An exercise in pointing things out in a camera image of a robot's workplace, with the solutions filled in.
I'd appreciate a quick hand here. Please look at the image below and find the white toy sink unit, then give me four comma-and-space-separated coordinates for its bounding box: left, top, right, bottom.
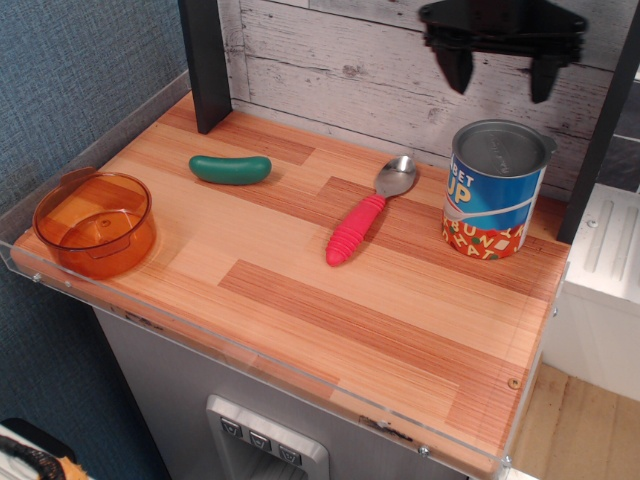
542, 184, 639, 400

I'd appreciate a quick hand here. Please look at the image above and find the dark grey left post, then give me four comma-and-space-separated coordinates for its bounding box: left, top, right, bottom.
178, 0, 233, 134

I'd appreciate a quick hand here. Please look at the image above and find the alphabet soup toy can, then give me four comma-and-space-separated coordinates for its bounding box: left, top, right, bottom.
442, 119, 557, 260

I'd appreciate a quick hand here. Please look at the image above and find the grey toy fridge cabinet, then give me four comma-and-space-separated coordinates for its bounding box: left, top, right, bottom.
96, 310, 463, 479

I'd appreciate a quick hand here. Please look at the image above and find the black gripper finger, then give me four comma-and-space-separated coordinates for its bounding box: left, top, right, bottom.
434, 47, 473, 94
530, 55, 570, 104

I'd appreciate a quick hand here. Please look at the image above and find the clear acrylic table guard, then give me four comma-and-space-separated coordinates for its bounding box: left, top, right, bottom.
10, 97, 569, 479

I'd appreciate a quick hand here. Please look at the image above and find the dark grey post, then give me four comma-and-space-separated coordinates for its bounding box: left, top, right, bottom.
557, 2, 639, 244
178, 0, 233, 134

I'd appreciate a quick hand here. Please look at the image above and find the green toy pickle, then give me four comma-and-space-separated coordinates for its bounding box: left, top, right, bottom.
189, 155, 272, 186

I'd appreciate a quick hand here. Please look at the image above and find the silver ice dispenser panel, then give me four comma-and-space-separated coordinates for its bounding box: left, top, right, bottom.
206, 395, 331, 479

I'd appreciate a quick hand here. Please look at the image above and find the orange black object corner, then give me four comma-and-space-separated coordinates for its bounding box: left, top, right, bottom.
1, 418, 90, 479

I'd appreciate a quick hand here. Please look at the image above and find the dark grey right post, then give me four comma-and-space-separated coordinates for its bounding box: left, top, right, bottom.
557, 2, 639, 244

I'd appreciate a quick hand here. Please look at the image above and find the pink handled metal spoon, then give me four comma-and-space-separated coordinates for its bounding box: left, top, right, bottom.
325, 155, 417, 267

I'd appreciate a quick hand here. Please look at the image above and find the orange transparent plastic pot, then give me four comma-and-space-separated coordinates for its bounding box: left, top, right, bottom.
32, 167, 157, 279

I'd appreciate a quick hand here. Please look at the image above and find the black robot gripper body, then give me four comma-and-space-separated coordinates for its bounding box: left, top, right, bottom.
419, 1, 586, 62

